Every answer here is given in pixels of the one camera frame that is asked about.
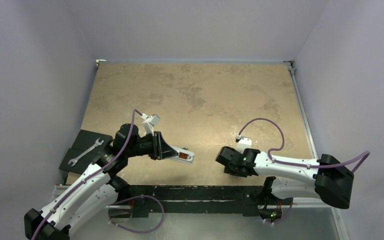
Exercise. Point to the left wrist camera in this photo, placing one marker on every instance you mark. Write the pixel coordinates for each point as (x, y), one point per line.
(149, 122)

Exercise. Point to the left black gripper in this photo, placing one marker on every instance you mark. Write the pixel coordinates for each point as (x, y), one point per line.
(160, 149)

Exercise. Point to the black foam block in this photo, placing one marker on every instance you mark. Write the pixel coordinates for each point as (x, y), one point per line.
(83, 141)

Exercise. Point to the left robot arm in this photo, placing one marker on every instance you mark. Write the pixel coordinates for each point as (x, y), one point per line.
(99, 186)

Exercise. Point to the silver open-end wrench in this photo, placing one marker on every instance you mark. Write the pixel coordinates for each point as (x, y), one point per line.
(98, 142)

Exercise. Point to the white remote control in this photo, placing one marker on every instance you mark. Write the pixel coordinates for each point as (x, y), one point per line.
(183, 155)

